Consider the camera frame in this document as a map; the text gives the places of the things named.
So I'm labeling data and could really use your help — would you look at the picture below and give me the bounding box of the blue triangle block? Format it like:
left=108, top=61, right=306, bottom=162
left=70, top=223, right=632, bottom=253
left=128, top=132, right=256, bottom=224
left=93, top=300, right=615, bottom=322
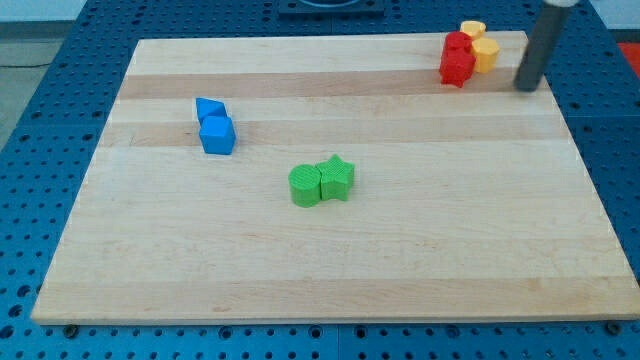
left=195, top=97, right=227, bottom=124

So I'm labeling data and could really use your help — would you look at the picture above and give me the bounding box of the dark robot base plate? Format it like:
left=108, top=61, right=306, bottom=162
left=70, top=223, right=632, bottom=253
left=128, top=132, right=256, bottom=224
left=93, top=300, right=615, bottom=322
left=277, top=0, right=385, bottom=16

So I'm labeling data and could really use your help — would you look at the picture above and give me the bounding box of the green star block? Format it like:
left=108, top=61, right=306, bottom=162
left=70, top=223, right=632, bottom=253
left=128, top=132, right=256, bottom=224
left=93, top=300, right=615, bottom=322
left=316, top=154, right=355, bottom=201

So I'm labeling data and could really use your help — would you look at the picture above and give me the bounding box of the green cylinder block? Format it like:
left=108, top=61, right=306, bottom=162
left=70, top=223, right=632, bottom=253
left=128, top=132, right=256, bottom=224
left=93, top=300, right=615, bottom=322
left=288, top=164, right=321, bottom=207

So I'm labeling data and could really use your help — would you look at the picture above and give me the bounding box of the blue cube block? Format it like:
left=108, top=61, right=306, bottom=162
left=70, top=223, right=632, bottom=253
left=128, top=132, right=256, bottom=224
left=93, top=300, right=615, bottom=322
left=199, top=116, right=236, bottom=155

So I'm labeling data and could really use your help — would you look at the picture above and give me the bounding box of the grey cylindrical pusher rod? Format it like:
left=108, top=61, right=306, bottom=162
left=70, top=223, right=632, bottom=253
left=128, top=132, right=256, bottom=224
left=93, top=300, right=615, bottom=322
left=513, top=0, right=578, bottom=92

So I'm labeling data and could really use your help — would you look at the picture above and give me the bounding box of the yellow heart block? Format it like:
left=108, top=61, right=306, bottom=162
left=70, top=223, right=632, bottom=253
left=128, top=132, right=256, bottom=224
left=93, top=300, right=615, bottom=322
left=460, top=20, right=486, bottom=40

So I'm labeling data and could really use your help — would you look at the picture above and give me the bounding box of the wooden board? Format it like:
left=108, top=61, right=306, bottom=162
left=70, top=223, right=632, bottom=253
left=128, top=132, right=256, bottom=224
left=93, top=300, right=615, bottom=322
left=32, top=31, right=639, bottom=325

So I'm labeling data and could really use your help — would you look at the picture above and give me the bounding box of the red heart block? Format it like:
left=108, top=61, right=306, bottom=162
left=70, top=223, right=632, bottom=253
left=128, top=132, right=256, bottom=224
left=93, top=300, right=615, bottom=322
left=443, top=31, right=473, bottom=53

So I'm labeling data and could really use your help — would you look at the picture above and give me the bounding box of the yellow hexagon block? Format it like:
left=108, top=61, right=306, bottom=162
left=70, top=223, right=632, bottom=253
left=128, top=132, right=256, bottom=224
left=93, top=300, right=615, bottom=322
left=471, top=37, right=500, bottom=73

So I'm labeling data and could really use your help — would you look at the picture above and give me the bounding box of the red star block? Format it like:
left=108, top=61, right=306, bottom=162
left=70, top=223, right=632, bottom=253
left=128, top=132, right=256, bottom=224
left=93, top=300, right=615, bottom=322
left=439, top=49, right=476, bottom=88

